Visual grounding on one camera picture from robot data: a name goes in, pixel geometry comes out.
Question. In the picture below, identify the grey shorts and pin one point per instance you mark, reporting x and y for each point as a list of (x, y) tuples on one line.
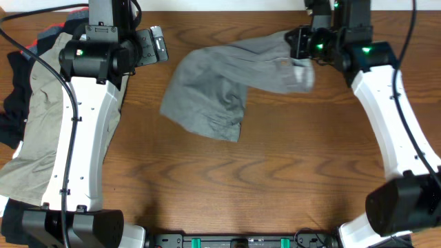
[(208, 91)]

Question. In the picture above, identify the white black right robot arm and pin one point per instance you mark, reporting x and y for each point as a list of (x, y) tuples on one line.
[(341, 35)]

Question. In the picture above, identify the khaki shorts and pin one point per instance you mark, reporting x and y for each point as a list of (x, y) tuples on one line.
[(35, 175)]

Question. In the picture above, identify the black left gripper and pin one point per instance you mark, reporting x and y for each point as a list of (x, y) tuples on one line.
[(146, 39)]

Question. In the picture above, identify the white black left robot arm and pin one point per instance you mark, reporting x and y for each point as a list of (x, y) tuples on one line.
[(95, 67)]

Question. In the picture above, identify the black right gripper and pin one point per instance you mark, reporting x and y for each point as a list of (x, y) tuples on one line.
[(301, 47)]

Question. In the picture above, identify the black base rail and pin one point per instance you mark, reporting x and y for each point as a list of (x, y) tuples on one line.
[(241, 241)]

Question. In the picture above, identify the black garment with red trim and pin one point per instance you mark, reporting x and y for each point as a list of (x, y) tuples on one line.
[(16, 105)]

